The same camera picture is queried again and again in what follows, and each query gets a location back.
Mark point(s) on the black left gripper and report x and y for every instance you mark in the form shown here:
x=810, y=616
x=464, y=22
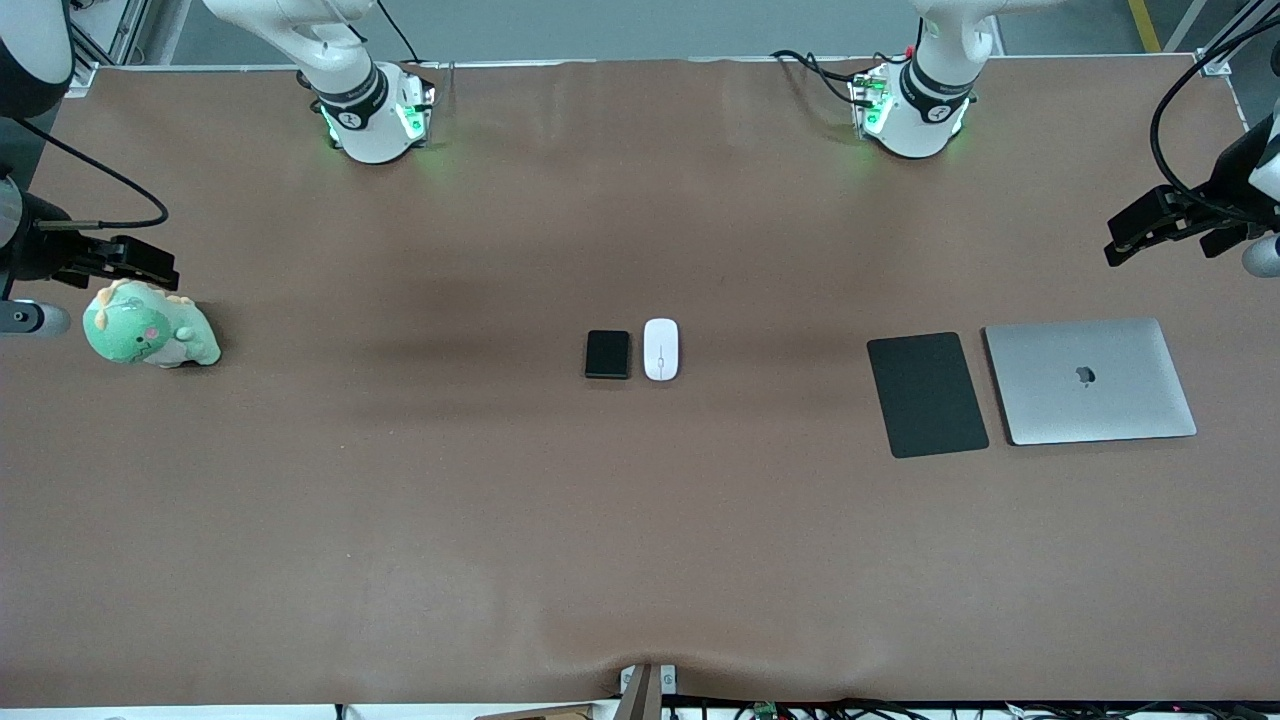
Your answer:
x=1226, y=187

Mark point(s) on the aluminium frame profile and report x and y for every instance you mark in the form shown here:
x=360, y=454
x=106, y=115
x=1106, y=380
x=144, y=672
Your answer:
x=130, y=30

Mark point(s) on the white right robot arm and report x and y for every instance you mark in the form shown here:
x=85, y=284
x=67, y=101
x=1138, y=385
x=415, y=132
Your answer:
x=360, y=110

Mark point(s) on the brown table cover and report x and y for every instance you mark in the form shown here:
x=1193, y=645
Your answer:
x=640, y=530

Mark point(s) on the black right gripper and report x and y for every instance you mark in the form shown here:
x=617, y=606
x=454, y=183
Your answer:
x=42, y=252

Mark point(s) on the green dinosaur plush toy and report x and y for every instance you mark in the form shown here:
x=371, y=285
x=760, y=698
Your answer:
x=140, y=330

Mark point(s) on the small black box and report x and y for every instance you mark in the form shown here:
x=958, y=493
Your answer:
x=607, y=354

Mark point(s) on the small metal corner bracket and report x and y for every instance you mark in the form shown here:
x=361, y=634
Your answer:
x=1217, y=63
x=82, y=77

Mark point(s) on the white computer mouse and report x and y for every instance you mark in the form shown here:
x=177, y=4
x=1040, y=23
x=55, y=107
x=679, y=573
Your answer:
x=660, y=349

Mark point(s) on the silver closed laptop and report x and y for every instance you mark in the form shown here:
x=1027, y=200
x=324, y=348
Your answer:
x=1090, y=381

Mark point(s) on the black mouse pad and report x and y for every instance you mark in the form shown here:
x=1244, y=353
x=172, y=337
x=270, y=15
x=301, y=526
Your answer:
x=927, y=394

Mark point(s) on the metal table edge bracket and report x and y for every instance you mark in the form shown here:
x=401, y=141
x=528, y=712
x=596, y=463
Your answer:
x=645, y=690

